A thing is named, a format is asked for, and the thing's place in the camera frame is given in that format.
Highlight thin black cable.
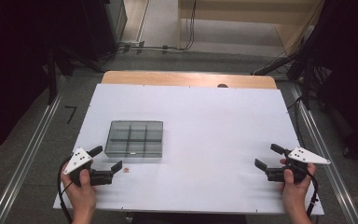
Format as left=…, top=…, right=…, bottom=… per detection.
left=287, top=95, right=306, bottom=147

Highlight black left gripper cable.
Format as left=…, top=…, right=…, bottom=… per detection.
left=57, top=155, right=75, bottom=224

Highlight dark curtain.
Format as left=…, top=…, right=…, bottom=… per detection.
left=0, top=0, right=55, bottom=161
left=315, top=0, right=358, bottom=167

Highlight dark cabinet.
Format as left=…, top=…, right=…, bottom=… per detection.
left=83, top=0, right=129, bottom=62

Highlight black stand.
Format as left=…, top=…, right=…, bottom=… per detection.
left=251, top=46, right=327, bottom=110
left=45, top=46, right=103, bottom=105

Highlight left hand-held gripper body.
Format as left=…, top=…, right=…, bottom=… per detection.
left=62, top=147, right=115, bottom=188

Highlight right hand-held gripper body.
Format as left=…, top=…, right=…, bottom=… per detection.
left=265, top=147, right=331, bottom=184

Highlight white table board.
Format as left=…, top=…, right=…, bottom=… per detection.
left=52, top=83, right=325, bottom=217

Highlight person's left hand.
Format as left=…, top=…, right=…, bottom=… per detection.
left=60, top=160, right=98, bottom=216

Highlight light wooden shelf unit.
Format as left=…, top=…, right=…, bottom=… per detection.
left=177, top=0, right=324, bottom=56

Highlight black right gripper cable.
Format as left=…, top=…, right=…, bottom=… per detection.
left=304, top=169, right=320, bottom=218

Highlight grey floor cable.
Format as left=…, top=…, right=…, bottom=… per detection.
left=117, top=40, right=187, bottom=54

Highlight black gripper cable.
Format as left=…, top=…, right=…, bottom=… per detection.
left=57, top=155, right=75, bottom=224
left=304, top=169, right=320, bottom=218

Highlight hanging black cables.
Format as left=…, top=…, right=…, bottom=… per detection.
left=184, top=0, right=198, bottom=50

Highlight metal floor rail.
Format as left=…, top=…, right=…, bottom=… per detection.
left=289, top=83, right=358, bottom=224
left=0, top=76, right=67, bottom=224

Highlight person's dark clothing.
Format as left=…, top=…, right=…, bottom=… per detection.
left=127, top=212, right=247, bottom=224

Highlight person's right hand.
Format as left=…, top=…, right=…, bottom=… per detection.
left=279, top=158, right=317, bottom=216

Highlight wooden table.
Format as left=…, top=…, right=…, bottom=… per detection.
left=101, top=70, right=278, bottom=91

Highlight clear plastic compartment box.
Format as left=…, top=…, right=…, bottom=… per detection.
left=104, top=119, right=164, bottom=159

